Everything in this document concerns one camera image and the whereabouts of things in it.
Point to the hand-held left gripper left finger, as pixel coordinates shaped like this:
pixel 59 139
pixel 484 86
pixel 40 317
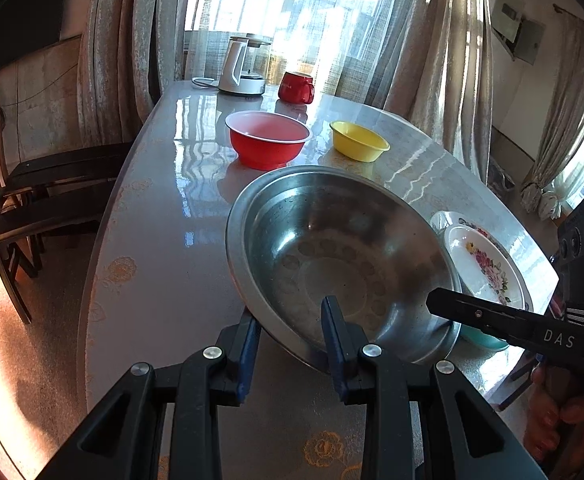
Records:
pixel 248 355

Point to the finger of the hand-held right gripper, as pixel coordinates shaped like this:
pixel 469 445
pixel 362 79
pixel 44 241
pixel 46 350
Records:
pixel 522 330

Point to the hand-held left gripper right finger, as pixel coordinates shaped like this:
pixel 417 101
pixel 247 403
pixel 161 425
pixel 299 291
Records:
pixel 333 350

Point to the teal plastic plate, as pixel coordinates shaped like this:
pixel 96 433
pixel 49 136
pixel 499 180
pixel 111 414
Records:
pixel 482 341

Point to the white plate with floral print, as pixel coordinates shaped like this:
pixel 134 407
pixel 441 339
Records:
pixel 487 265

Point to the stainless steel bowl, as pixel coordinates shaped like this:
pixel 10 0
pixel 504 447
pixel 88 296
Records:
pixel 322 240

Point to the white plate with dragon print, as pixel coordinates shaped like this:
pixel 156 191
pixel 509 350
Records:
pixel 439 220

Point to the red plastic bowl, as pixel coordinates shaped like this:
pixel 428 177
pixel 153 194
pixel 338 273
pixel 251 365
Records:
pixel 267 152

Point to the yellow plastic bowl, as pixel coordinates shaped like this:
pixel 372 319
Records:
pixel 357 147

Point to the person's right hand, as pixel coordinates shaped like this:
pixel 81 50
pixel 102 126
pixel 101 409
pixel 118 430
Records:
pixel 542 420

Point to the tied white sheer curtain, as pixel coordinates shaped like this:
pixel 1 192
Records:
pixel 552 205

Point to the patterned fabric bundle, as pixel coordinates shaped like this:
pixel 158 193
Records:
pixel 499 180

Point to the beige curtain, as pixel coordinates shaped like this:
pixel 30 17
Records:
pixel 442 70
pixel 117 60
pixel 567 110

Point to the dark wooden chair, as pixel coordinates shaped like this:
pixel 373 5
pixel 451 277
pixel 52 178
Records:
pixel 37 220
pixel 72 160

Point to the red mug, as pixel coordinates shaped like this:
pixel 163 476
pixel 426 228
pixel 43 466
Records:
pixel 292 87

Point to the white electric kettle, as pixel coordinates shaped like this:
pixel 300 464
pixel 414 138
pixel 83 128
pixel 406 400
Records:
pixel 232 67

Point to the sheer mesh curtain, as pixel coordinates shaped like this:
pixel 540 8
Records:
pixel 352 35

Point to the large barred window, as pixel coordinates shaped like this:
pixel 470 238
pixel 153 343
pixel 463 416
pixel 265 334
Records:
pixel 232 5

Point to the black television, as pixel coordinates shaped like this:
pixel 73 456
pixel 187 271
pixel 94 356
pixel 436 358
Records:
pixel 22 20

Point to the grey wall electrical box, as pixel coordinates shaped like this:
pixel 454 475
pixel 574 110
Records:
pixel 519 30

